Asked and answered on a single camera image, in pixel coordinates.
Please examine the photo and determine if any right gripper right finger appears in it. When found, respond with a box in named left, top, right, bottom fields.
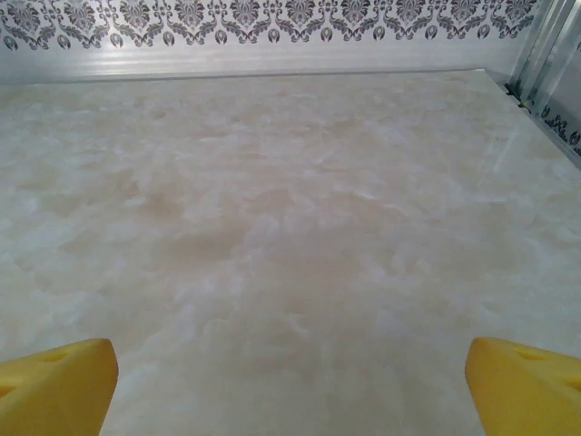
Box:
left=464, top=336, right=581, bottom=436

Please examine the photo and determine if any aluminium frame post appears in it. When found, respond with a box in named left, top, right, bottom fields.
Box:
left=507, top=0, right=581, bottom=99

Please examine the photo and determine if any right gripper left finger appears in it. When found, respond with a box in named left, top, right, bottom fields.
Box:
left=0, top=337, right=121, bottom=436

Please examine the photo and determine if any aluminium side frame rail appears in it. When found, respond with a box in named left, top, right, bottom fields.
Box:
left=497, top=79, right=581, bottom=172

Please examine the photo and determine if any aluminium rear frame rail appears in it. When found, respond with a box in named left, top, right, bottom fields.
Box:
left=0, top=45, right=505, bottom=87

